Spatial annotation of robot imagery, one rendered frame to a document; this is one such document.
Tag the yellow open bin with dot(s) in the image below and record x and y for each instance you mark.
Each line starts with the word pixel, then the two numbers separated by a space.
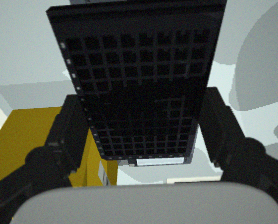
pixel 26 129

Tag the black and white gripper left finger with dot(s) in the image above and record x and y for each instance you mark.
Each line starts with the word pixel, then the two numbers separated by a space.
pixel 47 167

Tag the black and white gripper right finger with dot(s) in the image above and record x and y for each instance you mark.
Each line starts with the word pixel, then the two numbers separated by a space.
pixel 226 145

